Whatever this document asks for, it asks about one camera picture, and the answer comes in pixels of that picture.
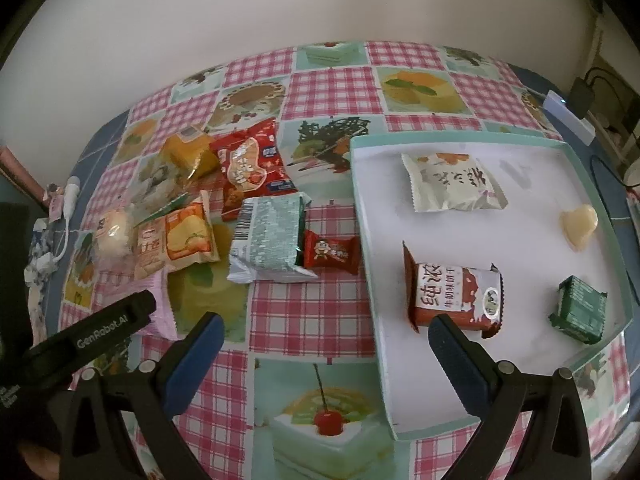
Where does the white tray with teal rim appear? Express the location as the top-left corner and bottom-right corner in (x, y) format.
(348, 136), (636, 442)

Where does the pink snack packet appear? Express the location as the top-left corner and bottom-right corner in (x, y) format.
(142, 267), (183, 339)

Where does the white charging cable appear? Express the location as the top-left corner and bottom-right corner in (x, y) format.
(47, 175), (81, 271)

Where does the silver green snack packet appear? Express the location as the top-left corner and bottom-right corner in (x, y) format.
(228, 191), (319, 284)

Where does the blue and white patterned cloth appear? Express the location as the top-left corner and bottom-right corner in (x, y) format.
(22, 220), (56, 291)

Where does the white power strip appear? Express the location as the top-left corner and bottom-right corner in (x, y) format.
(542, 90), (596, 146)

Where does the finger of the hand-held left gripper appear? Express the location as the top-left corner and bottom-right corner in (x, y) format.
(120, 289), (157, 333)

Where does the orange chips packet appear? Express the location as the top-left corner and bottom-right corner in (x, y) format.
(134, 191), (221, 281)

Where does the pale jelly cup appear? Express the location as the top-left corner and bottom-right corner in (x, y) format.
(559, 204), (599, 252)

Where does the brown wooden frame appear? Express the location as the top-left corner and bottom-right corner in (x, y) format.
(0, 146), (46, 206)

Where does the clear round bun packet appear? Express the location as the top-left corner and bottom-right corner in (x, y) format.
(95, 208), (136, 261)

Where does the clear packet with green trim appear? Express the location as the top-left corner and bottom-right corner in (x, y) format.
(125, 160), (201, 226)

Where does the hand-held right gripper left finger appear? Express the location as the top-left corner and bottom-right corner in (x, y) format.
(59, 311), (226, 480)

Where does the pink sachet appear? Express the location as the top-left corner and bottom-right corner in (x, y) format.
(44, 184), (66, 221)

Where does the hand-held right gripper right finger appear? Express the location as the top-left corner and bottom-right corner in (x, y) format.
(427, 312), (593, 480)

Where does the white rice cracker packet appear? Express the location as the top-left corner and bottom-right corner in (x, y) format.
(401, 152), (508, 213)

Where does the small red candy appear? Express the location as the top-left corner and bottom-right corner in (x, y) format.
(302, 230), (361, 276)

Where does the person's left hand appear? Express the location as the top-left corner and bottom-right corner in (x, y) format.
(17, 442), (65, 480)

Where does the black charger adapter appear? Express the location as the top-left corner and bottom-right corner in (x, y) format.
(570, 77), (596, 118)

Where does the yellow snack packet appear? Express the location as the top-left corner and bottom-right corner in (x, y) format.
(162, 132), (221, 181)

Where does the dark green snack packet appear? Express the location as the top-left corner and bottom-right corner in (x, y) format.
(548, 275), (608, 345)

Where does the red snack packet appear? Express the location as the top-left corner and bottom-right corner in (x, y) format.
(209, 117), (297, 221)

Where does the brown white biscuit packet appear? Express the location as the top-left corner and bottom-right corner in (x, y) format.
(402, 241), (505, 339)

